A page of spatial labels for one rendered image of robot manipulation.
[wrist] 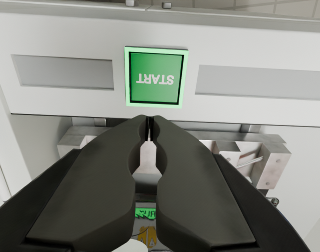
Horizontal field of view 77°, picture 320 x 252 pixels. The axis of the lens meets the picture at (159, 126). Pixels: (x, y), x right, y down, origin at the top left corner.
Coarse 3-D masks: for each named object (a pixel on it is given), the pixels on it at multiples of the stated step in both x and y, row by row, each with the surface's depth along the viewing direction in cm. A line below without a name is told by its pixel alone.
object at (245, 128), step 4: (244, 124) 37; (248, 124) 36; (244, 128) 37; (248, 128) 36; (252, 128) 35; (256, 128) 36; (244, 132) 37; (248, 132) 36; (252, 132) 36; (256, 132) 36
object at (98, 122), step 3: (96, 120) 34; (99, 120) 34; (102, 120) 34; (105, 120) 34; (108, 120) 37; (96, 123) 35; (99, 123) 35; (102, 123) 35; (105, 123) 35; (108, 123) 37; (96, 126) 35; (99, 126) 35; (102, 126) 35; (105, 126) 35; (108, 126) 37
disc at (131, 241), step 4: (132, 240) 44; (136, 240) 44; (124, 244) 45; (128, 244) 45; (132, 244) 45; (136, 244) 45; (140, 244) 45; (144, 244) 45; (116, 248) 46; (120, 248) 46; (124, 248) 46; (128, 248) 46; (132, 248) 46; (136, 248) 46; (140, 248) 46; (144, 248) 46
